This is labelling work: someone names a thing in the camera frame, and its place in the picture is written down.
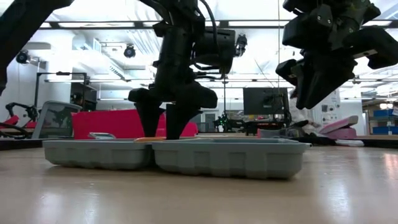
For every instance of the red plastic bin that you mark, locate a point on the red plastic bin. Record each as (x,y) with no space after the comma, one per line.
(102,124)

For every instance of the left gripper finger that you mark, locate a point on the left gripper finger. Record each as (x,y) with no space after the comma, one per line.
(150,119)
(178,121)

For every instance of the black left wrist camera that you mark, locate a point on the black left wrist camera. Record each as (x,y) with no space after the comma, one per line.
(217,49)

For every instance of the grey plastic tool case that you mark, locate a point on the grey plastic tool case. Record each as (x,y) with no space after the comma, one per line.
(217,161)

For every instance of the black aluminium table frame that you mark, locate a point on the black aluminium table frame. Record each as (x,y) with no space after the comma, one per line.
(18,143)

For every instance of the small white piece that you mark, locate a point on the small white piece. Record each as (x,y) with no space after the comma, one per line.
(349,143)

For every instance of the person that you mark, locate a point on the person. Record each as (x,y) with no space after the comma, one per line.
(303,119)

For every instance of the hex key set orange holder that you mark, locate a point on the hex key set orange holder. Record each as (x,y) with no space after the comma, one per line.
(149,139)

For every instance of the red angular object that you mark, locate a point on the red angular object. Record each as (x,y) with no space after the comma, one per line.
(18,119)

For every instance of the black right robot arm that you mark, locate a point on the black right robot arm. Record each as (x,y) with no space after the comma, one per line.
(342,9)

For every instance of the black monitor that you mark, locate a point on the black monitor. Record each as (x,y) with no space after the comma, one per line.
(264,101)

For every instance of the pink stapler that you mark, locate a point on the pink stapler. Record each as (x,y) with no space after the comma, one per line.
(342,132)

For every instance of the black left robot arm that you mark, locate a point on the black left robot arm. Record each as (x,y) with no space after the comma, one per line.
(25,25)

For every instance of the blue storage bin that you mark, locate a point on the blue storage bin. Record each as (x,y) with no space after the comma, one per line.
(385,113)
(385,130)

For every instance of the black metal stand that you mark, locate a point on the black metal stand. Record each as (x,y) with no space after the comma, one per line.
(224,93)
(36,93)

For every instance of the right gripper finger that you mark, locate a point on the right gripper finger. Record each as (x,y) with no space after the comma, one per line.
(332,76)
(306,87)

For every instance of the black work glove red cuff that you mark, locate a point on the black work glove red cuff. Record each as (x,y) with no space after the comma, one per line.
(273,133)

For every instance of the black background robot arm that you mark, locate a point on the black background robot arm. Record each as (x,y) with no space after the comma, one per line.
(23,107)

